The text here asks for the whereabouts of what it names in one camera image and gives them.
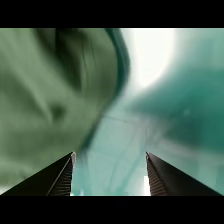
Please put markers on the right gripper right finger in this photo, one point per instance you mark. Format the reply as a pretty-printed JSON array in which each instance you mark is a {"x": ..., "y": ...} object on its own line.
[{"x": 168, "y": 183}]

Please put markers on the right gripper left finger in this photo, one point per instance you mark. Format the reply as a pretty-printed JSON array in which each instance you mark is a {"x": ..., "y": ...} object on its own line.
[{"x": 55, "y": 181}]

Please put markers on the green shirt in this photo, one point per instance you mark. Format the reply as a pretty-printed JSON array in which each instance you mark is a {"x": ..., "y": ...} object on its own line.
[{"x": 36, "y": 80}]

